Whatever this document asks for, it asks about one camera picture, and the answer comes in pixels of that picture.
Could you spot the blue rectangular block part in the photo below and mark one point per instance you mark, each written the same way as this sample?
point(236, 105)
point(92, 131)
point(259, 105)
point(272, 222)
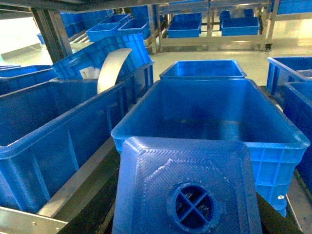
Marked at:
point(185, 186)

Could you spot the tilted blue plastic bin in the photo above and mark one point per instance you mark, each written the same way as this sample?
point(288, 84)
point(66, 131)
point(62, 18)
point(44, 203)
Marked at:
point(95, 54)

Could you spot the blue bin far right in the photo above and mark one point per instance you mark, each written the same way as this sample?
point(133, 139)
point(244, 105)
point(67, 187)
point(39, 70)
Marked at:
point(289, 82)

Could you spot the blue bin behind target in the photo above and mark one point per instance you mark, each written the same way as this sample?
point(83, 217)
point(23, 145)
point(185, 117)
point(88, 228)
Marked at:
point(203, 70)

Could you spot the blue bin with strip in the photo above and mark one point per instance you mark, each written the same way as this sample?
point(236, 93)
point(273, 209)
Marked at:
point(48, 131)

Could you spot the empty blue target bin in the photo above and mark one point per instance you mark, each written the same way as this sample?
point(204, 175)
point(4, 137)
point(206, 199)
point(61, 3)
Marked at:
point(232, 109)

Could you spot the distant blue bin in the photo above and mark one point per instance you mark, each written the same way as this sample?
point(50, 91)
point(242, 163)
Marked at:
point(185, 26)
point(240, 26)

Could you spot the grey curved plastic strip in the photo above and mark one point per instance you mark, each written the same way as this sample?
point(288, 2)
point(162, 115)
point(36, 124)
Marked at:
point(111, 69)

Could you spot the distant steel rack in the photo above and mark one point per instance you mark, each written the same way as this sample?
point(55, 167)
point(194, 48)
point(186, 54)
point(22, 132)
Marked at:
point(161, 14)

